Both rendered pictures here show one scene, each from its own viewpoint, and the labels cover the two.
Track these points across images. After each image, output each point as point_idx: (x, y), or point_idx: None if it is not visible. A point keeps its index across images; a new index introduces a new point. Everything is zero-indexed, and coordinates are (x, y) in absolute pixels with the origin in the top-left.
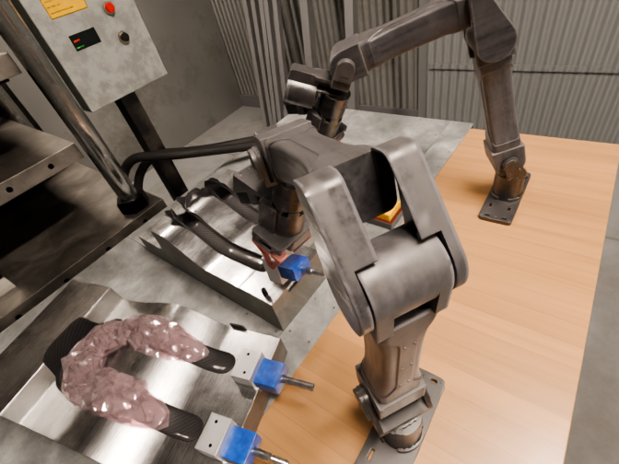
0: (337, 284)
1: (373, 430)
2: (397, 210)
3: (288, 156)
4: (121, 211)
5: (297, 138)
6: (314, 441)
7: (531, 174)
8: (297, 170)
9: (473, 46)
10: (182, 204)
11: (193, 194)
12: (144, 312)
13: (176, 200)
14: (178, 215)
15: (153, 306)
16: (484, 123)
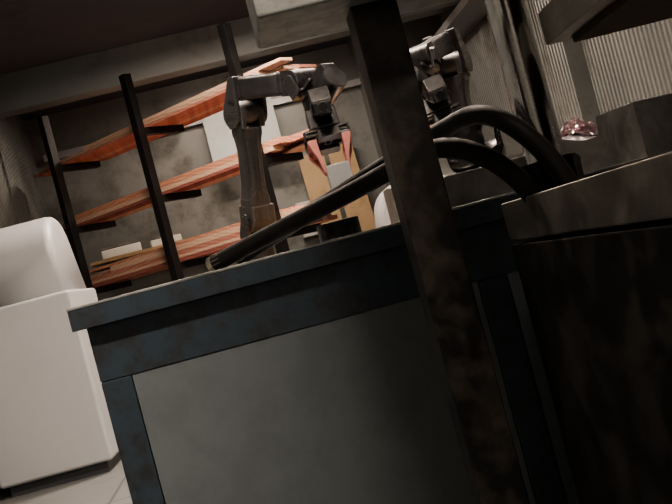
0: (466, 53)
1: None
2: None
3: (436, 41)
4: (582, 169)
5: (426, 41)
6: None
7: None
8: (440, 43)
9: (261, 110)
10: (480, 126)
11: (461, 131)
12: (579, 137)
13: (482, 200)
14: (495, 146)
15: (569, 138)
16: (257, 183)
